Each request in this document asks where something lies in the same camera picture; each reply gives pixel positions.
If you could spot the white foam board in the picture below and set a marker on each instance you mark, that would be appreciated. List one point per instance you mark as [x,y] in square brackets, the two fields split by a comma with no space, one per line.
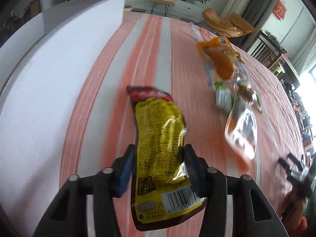
[49,91]

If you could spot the brown sausage snack packet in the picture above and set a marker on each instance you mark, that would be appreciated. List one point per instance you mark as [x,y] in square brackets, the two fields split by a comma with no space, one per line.
[246,93]

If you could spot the orange yellow snack packet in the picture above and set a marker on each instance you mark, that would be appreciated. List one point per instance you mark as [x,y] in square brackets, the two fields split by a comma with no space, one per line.
[243,130]

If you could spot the wooden bench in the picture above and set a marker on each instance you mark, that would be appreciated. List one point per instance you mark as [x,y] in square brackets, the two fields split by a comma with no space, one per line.
[161,2]

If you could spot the red wall hanging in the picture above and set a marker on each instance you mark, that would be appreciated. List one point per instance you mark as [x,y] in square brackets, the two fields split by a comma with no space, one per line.
[279,9]

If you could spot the orange lounge chair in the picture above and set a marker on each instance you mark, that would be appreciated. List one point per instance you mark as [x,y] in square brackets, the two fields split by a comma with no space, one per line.
[222,22]

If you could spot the orange chicken snack packet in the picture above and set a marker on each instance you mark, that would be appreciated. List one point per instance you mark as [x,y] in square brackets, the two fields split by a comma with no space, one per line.
[222,64]

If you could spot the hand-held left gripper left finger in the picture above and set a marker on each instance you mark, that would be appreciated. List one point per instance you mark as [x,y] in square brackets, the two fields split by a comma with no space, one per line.
[126,170]

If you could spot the green white snack packet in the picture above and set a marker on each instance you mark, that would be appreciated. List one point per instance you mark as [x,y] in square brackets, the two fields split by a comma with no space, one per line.
[223,97]

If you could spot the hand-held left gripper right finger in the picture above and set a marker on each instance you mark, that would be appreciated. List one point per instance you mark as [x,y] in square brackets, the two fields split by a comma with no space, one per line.
[191,167]

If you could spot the dark wooden chair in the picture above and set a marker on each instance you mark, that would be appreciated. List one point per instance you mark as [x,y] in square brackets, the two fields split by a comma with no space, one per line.
[264,47]

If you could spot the white television cabinet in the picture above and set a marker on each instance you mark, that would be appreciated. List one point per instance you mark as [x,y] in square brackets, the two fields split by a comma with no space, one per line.
[185,7]

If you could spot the yellow black snack packet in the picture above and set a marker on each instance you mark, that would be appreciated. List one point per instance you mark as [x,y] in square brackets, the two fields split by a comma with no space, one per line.
[158,128]

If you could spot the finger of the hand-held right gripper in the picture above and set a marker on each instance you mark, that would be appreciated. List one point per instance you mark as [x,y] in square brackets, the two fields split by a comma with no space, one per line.
[286,167]
[296,160]

